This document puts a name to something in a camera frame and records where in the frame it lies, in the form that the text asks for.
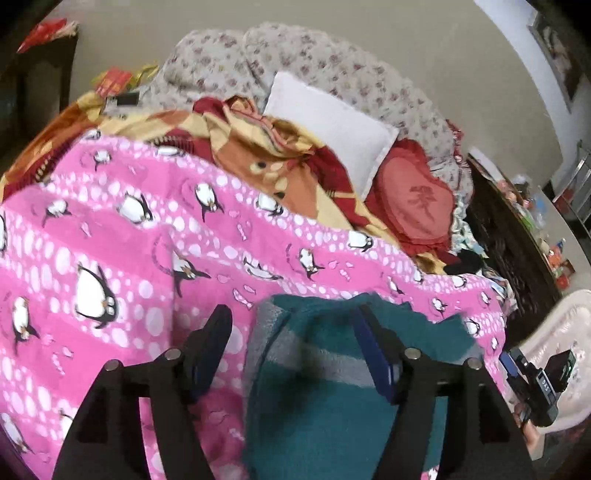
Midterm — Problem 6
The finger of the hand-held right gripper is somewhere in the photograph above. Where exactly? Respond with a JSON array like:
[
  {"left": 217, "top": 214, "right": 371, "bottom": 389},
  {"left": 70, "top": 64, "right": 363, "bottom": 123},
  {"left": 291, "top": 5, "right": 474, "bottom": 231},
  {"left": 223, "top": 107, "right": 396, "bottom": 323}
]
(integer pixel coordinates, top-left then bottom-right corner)
[{"left": 499, "top": 351, "right": 522, "bottom": 386}]

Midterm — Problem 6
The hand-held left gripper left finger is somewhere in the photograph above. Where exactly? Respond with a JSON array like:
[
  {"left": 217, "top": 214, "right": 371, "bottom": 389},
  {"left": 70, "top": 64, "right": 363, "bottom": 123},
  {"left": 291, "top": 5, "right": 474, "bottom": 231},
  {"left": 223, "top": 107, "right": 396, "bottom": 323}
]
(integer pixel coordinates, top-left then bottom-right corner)
[{"left": 52, "top": 305, "right": 234, "bottom": 480}]

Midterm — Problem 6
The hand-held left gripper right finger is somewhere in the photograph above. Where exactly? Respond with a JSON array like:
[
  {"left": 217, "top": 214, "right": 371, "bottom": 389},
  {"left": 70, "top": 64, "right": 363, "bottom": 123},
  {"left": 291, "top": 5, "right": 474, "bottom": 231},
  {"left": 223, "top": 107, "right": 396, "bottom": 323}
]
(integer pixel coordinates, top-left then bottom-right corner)
[{"left": 353, "top": 305, "right": 539, "bottom": 480}]

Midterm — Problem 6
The teal grey-striped sweater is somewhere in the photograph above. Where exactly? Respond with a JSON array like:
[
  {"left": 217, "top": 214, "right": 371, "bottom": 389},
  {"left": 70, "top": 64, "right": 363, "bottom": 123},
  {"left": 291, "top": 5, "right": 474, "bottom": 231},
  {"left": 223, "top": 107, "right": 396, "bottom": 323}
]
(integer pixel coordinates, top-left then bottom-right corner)
[{"left": 242, "top": 293, "right": 485, "bottom": 480}]

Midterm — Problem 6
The pile of mixed clothes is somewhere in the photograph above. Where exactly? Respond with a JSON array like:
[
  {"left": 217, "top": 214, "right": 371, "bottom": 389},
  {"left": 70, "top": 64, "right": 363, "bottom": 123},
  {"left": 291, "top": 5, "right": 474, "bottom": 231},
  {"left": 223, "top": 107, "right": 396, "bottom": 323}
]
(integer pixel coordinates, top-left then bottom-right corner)
[{"left": 445, "top": 198, "right": 509, "bottom": 296}]

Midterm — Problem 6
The person's right hand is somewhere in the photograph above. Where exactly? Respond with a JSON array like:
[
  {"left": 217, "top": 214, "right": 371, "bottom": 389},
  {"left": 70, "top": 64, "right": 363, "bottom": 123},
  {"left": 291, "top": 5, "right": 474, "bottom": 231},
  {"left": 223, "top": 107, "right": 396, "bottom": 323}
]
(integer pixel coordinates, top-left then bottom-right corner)
[{"left": 515, "top": 401, "right": 542, "bottom": 460}]

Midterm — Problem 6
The white ornate floral chair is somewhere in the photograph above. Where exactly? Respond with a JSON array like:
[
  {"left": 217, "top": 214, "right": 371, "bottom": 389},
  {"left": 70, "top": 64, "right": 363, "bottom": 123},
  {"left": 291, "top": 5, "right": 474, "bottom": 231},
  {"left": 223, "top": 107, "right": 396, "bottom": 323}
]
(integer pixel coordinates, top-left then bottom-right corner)
[{"left": 517, "top": 288, "right": 591, "bottom": 435}]

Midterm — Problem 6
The dark carved wooden cabinet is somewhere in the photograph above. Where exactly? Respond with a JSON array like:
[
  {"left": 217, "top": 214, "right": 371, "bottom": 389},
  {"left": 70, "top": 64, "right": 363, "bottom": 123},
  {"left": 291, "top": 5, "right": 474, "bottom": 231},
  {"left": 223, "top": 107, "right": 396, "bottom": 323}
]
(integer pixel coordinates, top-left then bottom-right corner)
[{"left": 466, "top": 152, "right": 561, "bottom": 333}]

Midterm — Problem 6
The clutter of bottles and toys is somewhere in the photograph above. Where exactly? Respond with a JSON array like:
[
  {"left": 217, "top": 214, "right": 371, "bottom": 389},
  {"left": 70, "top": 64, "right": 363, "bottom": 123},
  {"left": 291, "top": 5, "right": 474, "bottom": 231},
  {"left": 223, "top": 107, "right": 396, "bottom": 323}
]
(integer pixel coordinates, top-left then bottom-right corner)
[{"left": 496, "top": 173, "right": 578, "bottom": 289}]

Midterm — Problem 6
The red heart-shaped cushion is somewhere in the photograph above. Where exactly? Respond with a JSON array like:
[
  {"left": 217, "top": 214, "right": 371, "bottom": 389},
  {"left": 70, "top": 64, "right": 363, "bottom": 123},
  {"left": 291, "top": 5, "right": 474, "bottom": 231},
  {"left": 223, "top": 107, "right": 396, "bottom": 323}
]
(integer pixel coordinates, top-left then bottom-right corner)
[{"left": 365, "top": 138, "right": 458, "bottom": 257}]

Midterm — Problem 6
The pink penguin print blanket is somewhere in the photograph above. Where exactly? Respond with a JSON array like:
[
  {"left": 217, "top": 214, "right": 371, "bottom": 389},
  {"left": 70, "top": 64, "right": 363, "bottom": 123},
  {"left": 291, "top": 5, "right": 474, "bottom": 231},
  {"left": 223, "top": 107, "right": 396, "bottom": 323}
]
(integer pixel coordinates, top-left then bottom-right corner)
[{"left": 0, "top": 129, "right": 513, "bottom": 480}]

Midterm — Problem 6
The red yellow checkered blanket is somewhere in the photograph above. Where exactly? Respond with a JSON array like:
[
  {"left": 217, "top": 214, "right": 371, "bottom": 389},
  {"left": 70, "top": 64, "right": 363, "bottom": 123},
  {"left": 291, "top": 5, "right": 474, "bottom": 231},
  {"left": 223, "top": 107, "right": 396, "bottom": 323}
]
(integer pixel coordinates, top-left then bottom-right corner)
[{"left": 0, "top": 90, "right": 453, "bottom": 275}]

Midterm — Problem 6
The metal railing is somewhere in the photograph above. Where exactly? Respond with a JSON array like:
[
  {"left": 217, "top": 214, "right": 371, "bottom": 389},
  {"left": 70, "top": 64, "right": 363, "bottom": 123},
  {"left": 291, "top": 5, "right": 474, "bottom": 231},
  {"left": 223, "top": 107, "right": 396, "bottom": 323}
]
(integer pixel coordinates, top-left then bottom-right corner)
[{"left": 551, "top": 141, "right": 591, "bottom": 222}]

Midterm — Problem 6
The white pillow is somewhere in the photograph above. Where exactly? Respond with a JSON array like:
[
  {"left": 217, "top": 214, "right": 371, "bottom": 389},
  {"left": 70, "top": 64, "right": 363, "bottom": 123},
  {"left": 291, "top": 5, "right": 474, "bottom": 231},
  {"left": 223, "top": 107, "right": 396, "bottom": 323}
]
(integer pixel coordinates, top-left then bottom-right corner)
[{"left": 262, "top": 71, "right": 400, "bottom": 201}]

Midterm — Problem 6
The small black box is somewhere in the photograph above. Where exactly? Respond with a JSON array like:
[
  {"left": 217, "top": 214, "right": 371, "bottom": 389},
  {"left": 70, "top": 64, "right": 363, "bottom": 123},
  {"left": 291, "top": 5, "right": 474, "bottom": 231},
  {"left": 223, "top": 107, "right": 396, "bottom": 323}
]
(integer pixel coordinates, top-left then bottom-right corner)
[{"left": 104, "top": 91, "right": 141, "bottom": 114}]

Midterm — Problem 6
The grey floral quilt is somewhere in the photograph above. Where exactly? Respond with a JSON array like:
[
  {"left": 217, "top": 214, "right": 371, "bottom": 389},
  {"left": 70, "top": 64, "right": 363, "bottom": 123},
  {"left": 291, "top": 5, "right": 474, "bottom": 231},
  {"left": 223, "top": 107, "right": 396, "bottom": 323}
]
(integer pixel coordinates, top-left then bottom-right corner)
[{"left": 150, "top": 23, "right": 474, "bottom": 204}]

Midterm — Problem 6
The red yellow gift bag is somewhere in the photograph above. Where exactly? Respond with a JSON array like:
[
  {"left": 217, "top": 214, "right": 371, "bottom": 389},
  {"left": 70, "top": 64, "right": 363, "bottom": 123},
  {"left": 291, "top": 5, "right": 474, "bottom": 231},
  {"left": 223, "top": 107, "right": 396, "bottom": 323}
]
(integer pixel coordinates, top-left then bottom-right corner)
[{"left": 90, "top": 65, "right": 160, "bottom": 95}]

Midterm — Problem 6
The dark wooden side table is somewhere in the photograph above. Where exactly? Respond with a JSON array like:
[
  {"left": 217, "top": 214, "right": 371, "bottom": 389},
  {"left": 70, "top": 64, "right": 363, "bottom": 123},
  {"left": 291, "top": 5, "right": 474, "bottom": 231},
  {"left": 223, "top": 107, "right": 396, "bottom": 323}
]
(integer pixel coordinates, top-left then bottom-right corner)
[{"left": 0, "top": 32, "right": 79, "bottom": 139}]

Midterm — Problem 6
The red plastic bag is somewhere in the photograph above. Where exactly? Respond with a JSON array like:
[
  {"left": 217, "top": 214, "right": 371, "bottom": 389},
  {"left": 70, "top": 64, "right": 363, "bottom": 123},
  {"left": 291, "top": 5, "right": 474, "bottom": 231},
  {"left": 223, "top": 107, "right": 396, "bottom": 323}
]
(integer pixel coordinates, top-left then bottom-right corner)
[{"left": 17, "top": 21, "right": 79, "bottom": 54}]

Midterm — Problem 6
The framed wall picture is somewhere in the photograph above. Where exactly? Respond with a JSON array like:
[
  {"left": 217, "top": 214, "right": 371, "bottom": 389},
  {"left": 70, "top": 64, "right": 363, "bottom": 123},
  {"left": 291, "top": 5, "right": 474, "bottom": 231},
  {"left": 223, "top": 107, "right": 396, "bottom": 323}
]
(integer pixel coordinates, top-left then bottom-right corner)
[{"left": 526, "top": 9, "right": 585, "bottom": 112}]

